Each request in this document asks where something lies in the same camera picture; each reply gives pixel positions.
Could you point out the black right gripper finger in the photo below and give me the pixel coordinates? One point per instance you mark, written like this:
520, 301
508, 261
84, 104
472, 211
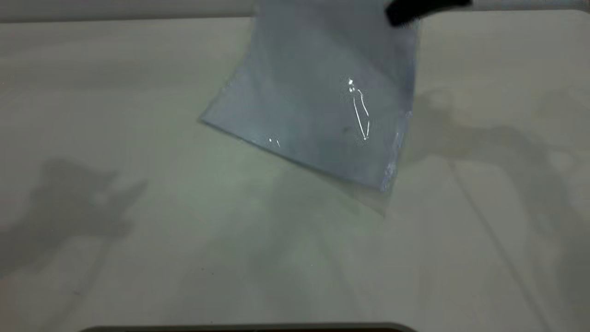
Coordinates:
415, 10

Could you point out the clear bag with green zipper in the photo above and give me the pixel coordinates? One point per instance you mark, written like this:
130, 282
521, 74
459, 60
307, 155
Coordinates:
313, 101

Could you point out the white paper sheets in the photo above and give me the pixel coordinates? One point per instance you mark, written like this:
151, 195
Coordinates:
304, 110

